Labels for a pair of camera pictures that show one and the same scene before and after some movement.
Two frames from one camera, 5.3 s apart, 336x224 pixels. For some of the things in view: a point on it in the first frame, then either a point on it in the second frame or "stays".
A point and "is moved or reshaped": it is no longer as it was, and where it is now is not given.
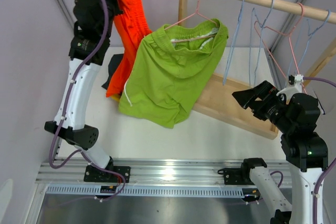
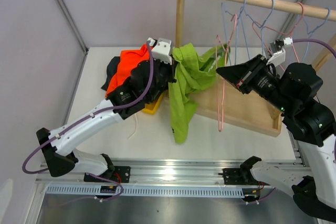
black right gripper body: x=270 y=107 → x=255 y=77
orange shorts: x=129 y=28 is moved or reshaped
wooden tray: x=217 y=101 stays
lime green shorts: x=171 y=71 is moved or reshaped
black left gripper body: x=112 y=9 → x=166 y=74
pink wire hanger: x=196 y=12 → x=226 y=50
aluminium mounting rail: x=148 y=178 stays
